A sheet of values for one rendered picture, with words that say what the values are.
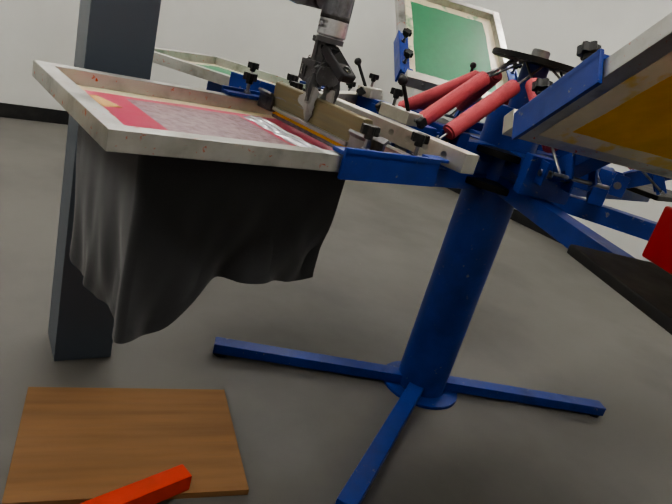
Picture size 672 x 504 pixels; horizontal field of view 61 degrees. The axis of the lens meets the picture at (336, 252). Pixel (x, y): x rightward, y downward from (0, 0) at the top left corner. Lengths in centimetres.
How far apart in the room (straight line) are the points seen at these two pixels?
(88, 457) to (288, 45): 479
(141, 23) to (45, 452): 119
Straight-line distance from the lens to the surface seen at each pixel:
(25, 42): 514
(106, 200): 130
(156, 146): 103
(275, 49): 588
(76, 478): 171
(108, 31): 179
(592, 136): 141
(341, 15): 150
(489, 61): 308
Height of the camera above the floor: 121
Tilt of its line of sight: 20 degrees down
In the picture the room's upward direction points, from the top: 16 degrees clockwise
